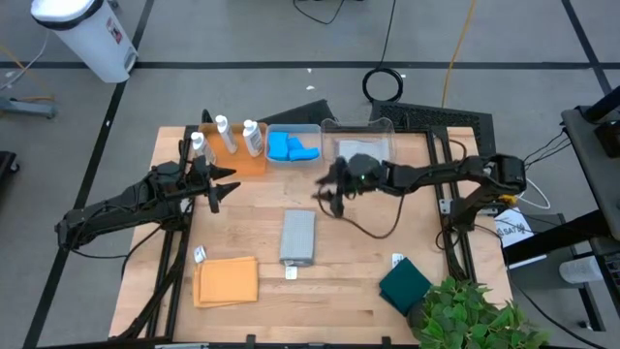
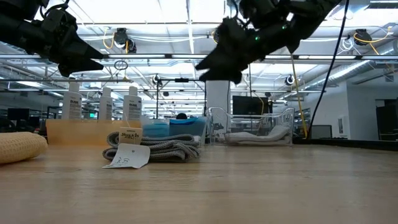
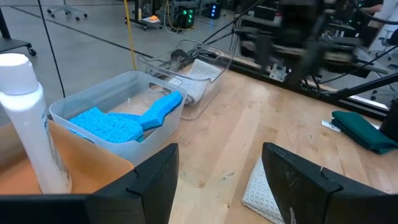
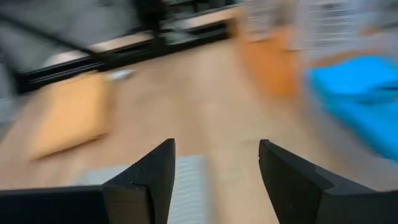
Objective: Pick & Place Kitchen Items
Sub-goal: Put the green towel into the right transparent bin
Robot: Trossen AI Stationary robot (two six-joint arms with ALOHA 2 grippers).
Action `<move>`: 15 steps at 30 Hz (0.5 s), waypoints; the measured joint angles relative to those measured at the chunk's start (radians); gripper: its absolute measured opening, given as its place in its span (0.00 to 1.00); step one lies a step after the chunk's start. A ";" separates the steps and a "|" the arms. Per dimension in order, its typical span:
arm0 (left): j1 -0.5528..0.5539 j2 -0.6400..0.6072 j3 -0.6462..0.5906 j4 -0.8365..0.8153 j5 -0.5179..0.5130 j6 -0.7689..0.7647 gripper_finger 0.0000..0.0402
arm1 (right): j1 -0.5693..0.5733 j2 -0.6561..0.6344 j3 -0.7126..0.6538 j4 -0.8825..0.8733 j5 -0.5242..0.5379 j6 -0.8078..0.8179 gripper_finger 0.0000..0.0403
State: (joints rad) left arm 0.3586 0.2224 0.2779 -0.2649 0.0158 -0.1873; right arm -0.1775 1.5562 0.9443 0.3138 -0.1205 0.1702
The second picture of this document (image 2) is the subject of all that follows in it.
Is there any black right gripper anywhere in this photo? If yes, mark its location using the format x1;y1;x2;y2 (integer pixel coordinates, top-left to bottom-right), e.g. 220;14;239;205
195;17;290;85

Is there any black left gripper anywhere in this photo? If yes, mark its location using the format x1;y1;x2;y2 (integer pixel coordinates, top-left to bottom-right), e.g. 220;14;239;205
42;9;104;78

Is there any white CLEAR label bottle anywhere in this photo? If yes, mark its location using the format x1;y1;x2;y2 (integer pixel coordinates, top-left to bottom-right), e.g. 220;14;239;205
98;86;114;121
61;81;83;121
123;86;143;122

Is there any light grey cloth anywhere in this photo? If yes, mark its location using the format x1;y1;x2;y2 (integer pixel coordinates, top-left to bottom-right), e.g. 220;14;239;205
224;124;292;146

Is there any beige Suuds label card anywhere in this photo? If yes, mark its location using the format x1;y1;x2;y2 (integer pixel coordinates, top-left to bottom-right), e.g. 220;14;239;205
119;126;144;145

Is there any dark grey microfiber cloth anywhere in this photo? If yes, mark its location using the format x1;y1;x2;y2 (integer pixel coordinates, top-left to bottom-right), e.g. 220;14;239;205
102;131;202;164

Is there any yellow waffle cloth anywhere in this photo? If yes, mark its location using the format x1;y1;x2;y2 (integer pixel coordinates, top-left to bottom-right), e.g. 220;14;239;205
0;131;49;165

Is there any white handwritten paper tag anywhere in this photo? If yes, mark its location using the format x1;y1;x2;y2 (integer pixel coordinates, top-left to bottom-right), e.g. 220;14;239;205
101;142;151;170

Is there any white square column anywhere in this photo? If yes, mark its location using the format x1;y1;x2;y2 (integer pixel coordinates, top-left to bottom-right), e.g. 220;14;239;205
206;80;231;118

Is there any black monitor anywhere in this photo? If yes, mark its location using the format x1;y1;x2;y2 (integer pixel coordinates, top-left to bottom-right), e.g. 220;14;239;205
232;95;270;116

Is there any clear plastic bin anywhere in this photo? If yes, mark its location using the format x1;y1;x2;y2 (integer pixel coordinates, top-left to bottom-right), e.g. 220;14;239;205
206;106;295;147

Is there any long ceiling light bar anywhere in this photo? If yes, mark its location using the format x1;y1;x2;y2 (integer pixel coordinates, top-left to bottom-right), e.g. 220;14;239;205
0;53;398;62

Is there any frosted translucent bin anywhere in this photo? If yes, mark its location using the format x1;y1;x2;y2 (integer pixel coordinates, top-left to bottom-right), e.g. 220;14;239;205
141;116;208;147

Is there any grey monitor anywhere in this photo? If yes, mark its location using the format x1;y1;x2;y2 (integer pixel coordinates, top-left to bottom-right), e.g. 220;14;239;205
310;124;333;139

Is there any dark doorway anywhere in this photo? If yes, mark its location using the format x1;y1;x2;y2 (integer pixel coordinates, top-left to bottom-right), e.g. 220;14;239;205
375;98;398;141

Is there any black metal frame rig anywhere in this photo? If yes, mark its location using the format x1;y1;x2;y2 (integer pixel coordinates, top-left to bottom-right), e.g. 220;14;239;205
155;77;208;119

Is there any black ceiling cable reel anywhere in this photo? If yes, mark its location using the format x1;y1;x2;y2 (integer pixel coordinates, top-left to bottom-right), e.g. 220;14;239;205
353;28;373;47
112;27;137;54

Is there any yellow hanging cord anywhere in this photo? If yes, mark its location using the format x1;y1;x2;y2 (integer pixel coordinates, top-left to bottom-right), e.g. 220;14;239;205
290;53;309;140

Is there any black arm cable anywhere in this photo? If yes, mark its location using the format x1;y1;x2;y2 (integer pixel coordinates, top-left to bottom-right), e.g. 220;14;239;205
307;0;350;140

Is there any silver ventilation duct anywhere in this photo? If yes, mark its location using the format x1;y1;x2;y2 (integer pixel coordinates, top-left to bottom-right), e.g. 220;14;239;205
317;60;376;88

